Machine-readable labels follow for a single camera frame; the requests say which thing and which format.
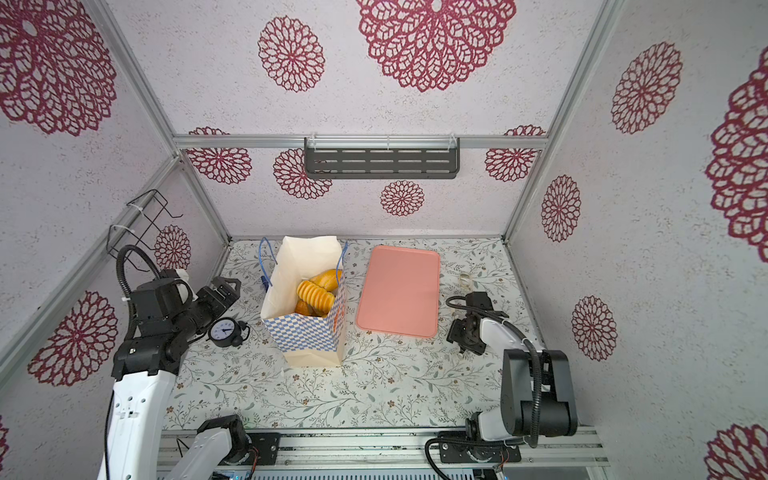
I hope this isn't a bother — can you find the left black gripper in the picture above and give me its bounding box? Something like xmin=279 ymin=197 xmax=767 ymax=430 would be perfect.
xmin=173 ymin=276 xmax=240 ymax=341

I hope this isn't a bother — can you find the blue checkered paper bag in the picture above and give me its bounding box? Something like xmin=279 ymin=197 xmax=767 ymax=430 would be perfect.
xmin=257 ymin=236 xmax=347 ymax=368

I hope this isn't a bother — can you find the striped twisted bread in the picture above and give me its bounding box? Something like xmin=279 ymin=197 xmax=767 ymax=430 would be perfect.
xmin=297 ymin=280 xmax=336 ymax=315

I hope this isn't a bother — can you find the long baguette bread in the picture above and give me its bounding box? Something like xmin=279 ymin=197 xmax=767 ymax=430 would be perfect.
xmin=310 ymin=268 xmax=343 ymax=292

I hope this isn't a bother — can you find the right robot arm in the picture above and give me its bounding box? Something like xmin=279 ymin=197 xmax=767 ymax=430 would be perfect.
xmin=446 ymin=292 xmax=579 ymax=448

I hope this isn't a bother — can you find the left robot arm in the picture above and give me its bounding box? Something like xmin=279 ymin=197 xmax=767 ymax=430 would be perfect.
xmin=98 ymin=270 xmax=241 ymax=479

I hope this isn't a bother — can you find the black alarm clock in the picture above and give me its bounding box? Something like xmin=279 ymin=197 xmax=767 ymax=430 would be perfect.
xmin=208 ymin=317 xmax=250 ymax=348

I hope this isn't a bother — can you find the tape roll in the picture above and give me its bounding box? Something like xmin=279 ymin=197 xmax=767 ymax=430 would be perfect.
xmin=459 ymin=273 xmax=473 ymax=291

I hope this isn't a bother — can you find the pink plastic tray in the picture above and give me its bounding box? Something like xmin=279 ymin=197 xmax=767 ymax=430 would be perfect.
xmin=356 ymin=245 xmax=440 ymax=338

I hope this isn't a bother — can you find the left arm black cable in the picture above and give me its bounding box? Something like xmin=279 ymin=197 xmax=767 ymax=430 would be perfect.
xmin=115 ymin=244 xmax=163 ymax=337

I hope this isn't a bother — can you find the black wire rack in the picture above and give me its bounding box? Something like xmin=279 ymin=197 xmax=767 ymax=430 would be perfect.
xmin=105 ymin=189 xmax=191 ymax=269

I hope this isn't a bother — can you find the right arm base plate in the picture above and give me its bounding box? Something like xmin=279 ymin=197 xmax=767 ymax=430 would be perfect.
xmin=437 ymin=431 xmax=522 ymax=464

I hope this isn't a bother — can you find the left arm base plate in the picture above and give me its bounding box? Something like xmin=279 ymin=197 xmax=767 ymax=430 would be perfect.
xmin=197 ymin=414 xmax=281 ymax=466

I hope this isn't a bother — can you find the aluminium front rail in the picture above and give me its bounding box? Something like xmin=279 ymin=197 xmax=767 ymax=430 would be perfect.
xmin=157 ymin=425 xmax=612 ymax=472

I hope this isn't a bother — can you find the grey wall shelf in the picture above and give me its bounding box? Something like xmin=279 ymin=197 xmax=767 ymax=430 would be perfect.
xmin=303 ymin=137 xmax=460 ymax=180

